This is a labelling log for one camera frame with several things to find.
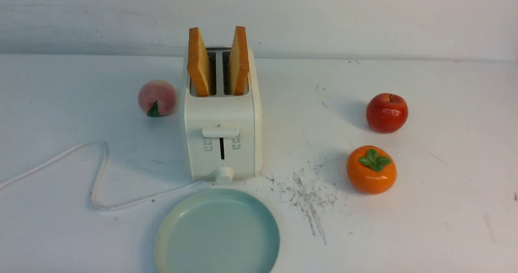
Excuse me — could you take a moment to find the white toaster power cable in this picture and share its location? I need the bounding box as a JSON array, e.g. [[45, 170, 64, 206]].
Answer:
[[0, 140, 203, 211]]

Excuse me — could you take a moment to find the light blue round plate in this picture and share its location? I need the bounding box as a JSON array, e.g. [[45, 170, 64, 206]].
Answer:
[[154, 188, 280, 273]]

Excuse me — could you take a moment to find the white two-slot toaster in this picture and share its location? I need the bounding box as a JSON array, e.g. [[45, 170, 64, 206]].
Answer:
[[178, 48, 264, 183]]

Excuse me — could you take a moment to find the pink peach with leaf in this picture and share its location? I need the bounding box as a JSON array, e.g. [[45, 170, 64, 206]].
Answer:
[[138, 80, 178, 117]]

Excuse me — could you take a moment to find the toast slice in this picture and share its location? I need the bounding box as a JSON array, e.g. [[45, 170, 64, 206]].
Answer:
[[226, 26, 250, 95], [187, 27, 211, 97]]

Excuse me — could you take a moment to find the red apple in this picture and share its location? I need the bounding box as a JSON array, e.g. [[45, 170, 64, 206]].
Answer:
[[366, 93, 409, 133]]

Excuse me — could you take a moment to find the orange persimmon with green leaf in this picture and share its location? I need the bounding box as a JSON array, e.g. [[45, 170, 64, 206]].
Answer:
[[345, 145, 397, 195]]

